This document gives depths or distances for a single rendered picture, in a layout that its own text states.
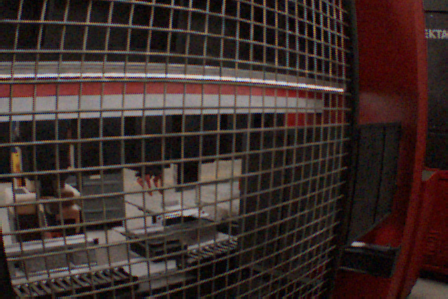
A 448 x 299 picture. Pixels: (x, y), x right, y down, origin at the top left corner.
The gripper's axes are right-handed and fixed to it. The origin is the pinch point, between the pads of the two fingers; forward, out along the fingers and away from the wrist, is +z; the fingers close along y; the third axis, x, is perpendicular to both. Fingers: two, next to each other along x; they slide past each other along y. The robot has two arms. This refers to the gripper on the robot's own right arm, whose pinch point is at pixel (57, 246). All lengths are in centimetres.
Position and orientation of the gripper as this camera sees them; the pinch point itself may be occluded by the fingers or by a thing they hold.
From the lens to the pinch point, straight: 176.2
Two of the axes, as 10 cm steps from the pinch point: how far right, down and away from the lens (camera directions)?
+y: 7.5, -1.6, -6.4
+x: 6.4, -0.5, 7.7
